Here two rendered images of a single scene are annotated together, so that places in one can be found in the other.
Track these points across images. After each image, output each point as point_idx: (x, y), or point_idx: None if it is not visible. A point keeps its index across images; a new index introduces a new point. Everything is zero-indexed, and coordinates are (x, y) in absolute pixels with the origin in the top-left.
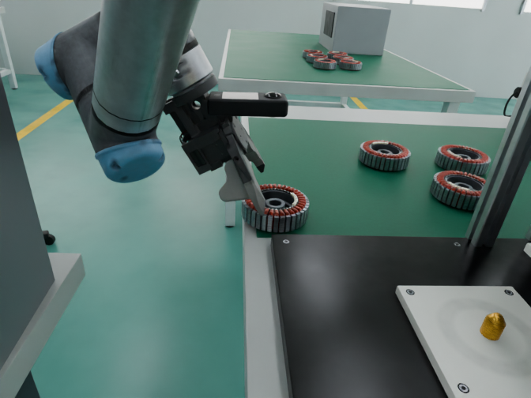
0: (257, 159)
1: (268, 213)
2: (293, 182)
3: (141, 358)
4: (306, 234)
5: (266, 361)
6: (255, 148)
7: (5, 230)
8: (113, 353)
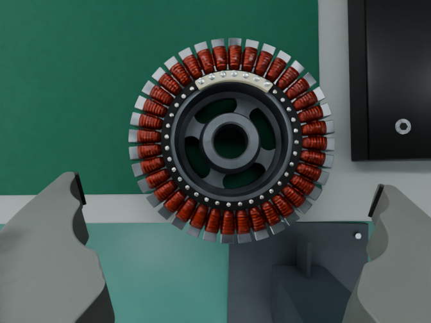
0: (82, 213)
1: (315, 166)
2: (38, 74)
3: (135, 265)
4: (304, 71)
5: None
6: (19, 233)
7: None
8: (129, 291)
